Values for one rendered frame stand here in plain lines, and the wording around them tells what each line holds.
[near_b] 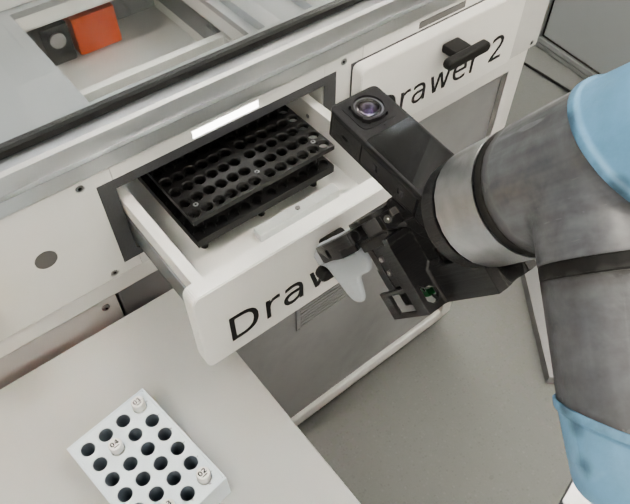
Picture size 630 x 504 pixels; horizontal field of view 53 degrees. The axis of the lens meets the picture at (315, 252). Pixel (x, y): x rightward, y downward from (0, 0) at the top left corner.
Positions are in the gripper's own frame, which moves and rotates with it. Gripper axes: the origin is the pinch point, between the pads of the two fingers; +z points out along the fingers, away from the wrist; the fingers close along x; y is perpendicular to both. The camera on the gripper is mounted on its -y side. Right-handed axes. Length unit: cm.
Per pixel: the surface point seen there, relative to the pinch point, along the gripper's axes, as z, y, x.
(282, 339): 51, 12, 6
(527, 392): 71, 58, 56
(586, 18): 98, -13, 170
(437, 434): 74, 53, 32
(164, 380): 16.0, 3.8, -17.8
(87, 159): 6.2, -17.6, -14.4
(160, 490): 7.7, 11.0, -23.8
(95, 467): 10.6, 6.5, -27.3
